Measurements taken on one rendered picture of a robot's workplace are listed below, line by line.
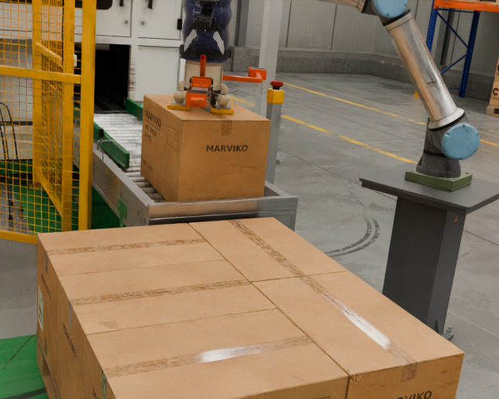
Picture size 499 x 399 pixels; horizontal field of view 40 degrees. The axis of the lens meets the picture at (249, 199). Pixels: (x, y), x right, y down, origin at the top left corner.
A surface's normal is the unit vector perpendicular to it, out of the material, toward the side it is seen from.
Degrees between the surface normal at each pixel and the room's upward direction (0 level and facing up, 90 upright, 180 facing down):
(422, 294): 90
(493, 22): 90
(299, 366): 0
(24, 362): 0
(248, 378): 0
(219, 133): 90
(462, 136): 93
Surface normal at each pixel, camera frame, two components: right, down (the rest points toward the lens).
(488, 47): -0.86, 0.07
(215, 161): 0.40, 0.30
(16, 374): 0.09, -0.95
